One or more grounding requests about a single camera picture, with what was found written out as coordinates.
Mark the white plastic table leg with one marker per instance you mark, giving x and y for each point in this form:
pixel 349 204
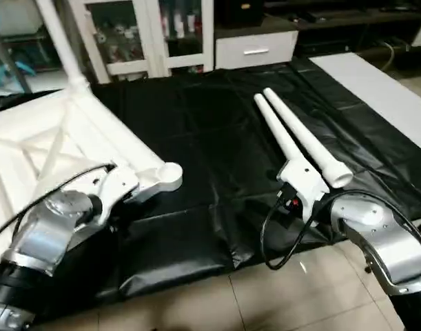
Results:
pixel 58 41
pixel 275 127
pixel 306 141

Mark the white plastic table top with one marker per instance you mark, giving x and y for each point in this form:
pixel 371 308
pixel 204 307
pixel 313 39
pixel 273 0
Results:
pixel 31 145

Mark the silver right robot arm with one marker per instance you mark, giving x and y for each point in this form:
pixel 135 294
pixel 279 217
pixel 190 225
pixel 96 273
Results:
pixel 379 234

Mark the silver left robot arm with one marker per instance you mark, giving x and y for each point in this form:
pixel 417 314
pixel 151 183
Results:
pixel 45 234

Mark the black table mat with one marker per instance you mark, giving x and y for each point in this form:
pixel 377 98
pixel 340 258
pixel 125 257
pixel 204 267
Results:
pixel 210 152

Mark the white flat board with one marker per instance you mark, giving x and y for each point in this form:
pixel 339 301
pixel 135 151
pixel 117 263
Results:
pixel 375 89

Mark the white drawer unit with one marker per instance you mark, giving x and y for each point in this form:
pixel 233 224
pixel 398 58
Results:
pixel 255 52

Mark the white glass door cabinet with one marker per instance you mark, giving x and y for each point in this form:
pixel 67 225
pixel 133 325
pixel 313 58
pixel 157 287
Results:
pixel 141 34

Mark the dark TV stand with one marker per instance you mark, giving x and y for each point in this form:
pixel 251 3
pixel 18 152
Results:
pixel 348 27

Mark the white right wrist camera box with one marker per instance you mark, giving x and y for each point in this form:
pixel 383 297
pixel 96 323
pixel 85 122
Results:
pixel 306 183

